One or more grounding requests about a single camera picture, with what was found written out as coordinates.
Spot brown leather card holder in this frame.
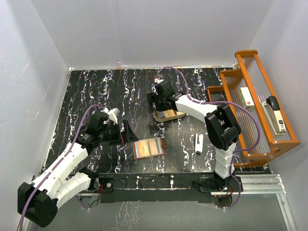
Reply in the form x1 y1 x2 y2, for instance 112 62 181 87
132 137 167 160

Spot white staple box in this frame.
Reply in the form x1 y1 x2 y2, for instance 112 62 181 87
239 87 255 109

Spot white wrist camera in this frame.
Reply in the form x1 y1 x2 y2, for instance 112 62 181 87
154 78 164 84
101 108 120 124

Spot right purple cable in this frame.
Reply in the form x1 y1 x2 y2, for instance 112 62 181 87
154 66 262 210

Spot orange wooden tiered shelf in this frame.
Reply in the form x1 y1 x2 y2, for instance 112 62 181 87
207 50 300 168

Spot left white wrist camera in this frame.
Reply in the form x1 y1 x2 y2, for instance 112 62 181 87
101 108 120 124

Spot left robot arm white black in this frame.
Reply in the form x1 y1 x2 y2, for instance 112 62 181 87
17 108 138 230

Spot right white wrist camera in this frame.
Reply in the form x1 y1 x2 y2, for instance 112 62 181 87
154 78 164 84

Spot beige oval tray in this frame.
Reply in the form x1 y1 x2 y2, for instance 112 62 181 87
153 108 186 123

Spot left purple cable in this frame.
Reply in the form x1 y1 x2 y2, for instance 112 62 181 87
18 104 109 231

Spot purple cable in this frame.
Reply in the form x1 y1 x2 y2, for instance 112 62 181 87
154 66 262 210
18 104 109 231

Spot black beige stapler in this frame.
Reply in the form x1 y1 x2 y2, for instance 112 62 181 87
261 95 286 135

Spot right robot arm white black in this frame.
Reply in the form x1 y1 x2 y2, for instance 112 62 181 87
147 79 241 191

